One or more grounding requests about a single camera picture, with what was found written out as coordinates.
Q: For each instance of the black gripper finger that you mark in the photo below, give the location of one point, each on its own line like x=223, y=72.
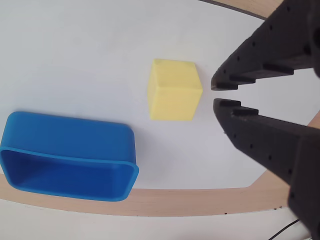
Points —
x=262, y=135
x=270, y=50

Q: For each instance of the yellow cube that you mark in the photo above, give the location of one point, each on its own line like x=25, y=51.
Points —
x=175, y=100

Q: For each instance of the blue rectangular bin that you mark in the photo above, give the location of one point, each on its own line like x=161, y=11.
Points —
x=67, y=140

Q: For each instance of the white rectangular board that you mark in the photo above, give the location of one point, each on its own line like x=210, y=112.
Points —
x=75, y=62

